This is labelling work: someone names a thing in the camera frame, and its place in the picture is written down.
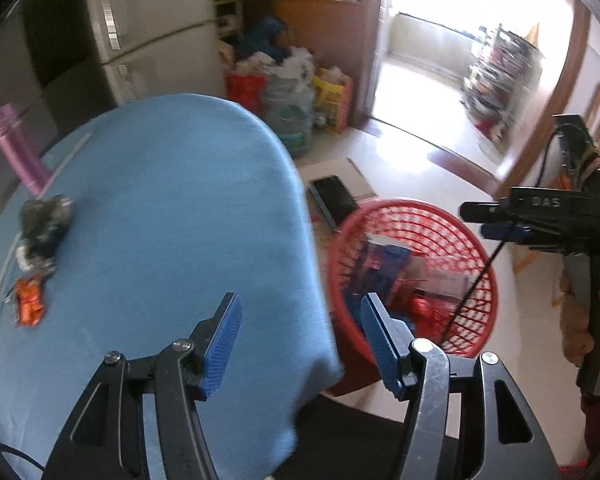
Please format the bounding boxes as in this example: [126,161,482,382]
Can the orange snack wrapper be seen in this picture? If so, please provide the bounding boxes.
[14,274,45,327]

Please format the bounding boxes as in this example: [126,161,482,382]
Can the purple thermos bottle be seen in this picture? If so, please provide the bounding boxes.
[0,103,52,196]

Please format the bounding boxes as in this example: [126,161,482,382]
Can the wooden shelf cabinet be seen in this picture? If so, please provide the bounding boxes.
[237,0,381,129]

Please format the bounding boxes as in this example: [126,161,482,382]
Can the red plastic bag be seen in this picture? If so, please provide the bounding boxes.
[410,296,453,326]

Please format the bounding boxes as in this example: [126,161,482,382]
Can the orange red medicine box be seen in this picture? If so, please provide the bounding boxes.
[398,255,429,290]

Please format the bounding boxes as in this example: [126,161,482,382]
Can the white medicine box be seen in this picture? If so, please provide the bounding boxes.
[419,269,471,302]

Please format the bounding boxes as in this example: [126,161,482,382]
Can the blue crushed carton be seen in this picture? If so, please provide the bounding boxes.
[362,244,412,299]

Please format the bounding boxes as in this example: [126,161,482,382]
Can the long white stick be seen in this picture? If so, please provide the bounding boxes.
[0,131,94,356]

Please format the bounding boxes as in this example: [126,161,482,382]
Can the red bag on floor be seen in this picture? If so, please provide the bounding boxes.
[225,72,266,115]

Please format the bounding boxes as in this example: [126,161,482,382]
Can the black cable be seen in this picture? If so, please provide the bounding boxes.
[436,123,581,346]

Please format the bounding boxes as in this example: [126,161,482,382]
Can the yellow red paper bag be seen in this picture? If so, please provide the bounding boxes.
[313,66,354,134]

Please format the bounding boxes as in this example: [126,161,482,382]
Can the cardboard box on floor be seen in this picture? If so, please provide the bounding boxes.
[298,158,377,223]

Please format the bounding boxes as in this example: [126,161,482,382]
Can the black plastic bag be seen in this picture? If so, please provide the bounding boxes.
[15,195,74,274]

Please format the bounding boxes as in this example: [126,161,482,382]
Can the person's right hand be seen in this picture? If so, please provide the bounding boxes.
[559,271,594,367]

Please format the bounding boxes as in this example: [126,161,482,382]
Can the silver two-door refrigerator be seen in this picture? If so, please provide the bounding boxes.
[85,0,225,106]

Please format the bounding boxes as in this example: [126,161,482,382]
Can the grey multi-door refrigerator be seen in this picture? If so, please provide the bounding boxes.
[0,11,59,214]

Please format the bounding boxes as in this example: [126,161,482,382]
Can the large clear water jug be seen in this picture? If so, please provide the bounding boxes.
[260,76,314,157]

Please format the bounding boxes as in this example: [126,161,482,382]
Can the blue tablecloth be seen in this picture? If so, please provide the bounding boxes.
[0,94,341,479]

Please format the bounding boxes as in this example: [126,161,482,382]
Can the red mesh waste basket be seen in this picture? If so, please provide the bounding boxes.
[327,198,498,363]

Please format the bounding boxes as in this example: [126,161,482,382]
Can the metal rack outside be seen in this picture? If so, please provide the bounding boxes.
[462,25,543,154]

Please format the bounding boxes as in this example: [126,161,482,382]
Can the blue plastic bag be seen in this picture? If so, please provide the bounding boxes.
[332,287,405,334]

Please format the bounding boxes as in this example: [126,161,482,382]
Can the black smartphone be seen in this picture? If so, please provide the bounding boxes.
[309,174,358,231]

